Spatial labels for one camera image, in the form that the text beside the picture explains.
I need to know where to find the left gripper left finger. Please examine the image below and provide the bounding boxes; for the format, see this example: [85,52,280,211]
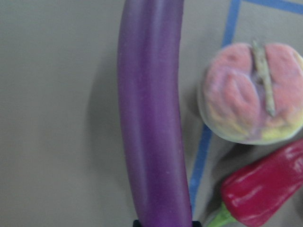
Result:
[132,219,141,227]

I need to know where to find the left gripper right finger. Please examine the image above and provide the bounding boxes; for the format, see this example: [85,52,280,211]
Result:
[192,221,201,227]

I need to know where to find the peach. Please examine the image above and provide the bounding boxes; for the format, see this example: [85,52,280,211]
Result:
[197,43,303,145]

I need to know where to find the purple eggplant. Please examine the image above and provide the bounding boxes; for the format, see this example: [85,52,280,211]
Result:
[117,0,192,227]

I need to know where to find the red chili pepper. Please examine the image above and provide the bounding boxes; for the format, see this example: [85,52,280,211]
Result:
[206,139,303,227]

